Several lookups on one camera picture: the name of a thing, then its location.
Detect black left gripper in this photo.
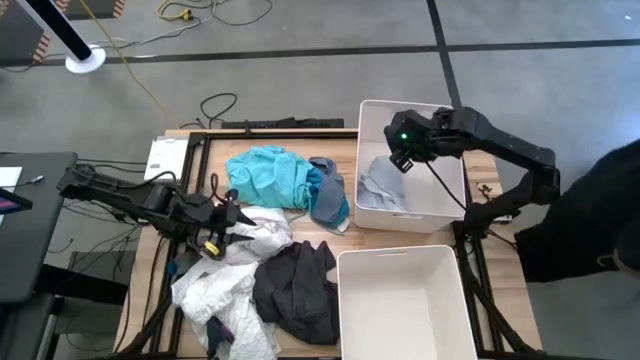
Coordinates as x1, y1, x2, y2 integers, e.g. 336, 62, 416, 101
192, 188, 257, 247

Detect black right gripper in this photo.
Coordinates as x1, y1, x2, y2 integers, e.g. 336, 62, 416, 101
383, 109, 439, 174

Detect smooth white garment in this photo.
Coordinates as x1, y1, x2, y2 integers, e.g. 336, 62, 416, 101
219, 205, 295, 266

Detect pale grey-blue garment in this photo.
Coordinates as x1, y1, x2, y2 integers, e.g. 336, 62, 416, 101
357, 154, 409, 214

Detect light teal garment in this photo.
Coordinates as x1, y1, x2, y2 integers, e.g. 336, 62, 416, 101
224, 144, 324, 211

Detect white crinkled garment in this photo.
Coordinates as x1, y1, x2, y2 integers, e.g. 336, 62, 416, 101
171, 257, 282, 360

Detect dark teal garment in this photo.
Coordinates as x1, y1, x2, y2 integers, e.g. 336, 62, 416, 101
304, 167, 351, 234

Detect large black garment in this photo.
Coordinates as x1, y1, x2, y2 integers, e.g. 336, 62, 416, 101
252, 240, 341, 346

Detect slate blue garment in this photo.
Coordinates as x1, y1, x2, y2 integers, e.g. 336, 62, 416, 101
307, 156, 351, 231

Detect dark purple garment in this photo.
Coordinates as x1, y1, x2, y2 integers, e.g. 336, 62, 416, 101
206, 315, 235, 359

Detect white lattice plastic bin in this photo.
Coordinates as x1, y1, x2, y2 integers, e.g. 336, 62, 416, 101
336, 244, 479, 360
354, 98, 467, 235

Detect white paper sheet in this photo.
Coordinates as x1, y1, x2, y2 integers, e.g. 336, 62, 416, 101
143, 136, 190, 182

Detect black power strip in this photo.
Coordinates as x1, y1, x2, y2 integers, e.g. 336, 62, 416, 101
221, 117, 346, 130

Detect person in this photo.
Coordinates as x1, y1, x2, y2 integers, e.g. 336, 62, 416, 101
514, 138, 640, 284

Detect black desk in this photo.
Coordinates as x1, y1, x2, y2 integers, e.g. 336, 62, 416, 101
0, 151, 79, 305

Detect tablet screen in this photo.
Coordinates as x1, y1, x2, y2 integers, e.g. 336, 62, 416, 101
0, 187, 34, 215

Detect pole with white round base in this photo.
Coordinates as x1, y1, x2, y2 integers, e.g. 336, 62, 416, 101
17, 0, 107, 75

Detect white sheet on desk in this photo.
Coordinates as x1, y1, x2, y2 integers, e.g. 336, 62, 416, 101
0, 166, 24, 194

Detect black mat with hazard stripes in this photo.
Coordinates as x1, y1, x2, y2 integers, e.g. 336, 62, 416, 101
0, 0, 54, 69
57, 0, 126, 21

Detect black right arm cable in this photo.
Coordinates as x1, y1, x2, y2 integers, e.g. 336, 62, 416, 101
425, 160, 469, 211

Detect black aluminium table frame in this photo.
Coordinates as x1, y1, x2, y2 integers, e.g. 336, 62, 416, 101
117, 128, 546, 360

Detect black looped floor cable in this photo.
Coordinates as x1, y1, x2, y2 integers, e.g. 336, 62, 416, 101
179, 92, 239, 130

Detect long yellow cable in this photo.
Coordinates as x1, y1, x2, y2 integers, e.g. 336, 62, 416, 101
78, 0, 176, 124

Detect grey floor cable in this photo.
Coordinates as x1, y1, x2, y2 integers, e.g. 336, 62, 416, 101
89, 0, 274, 49

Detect grey cable plug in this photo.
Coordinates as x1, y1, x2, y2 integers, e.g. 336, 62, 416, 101
14, 174, 46, 189

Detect coiled yellow cord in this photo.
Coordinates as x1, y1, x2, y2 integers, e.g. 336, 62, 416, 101
157, 0, 196, 23

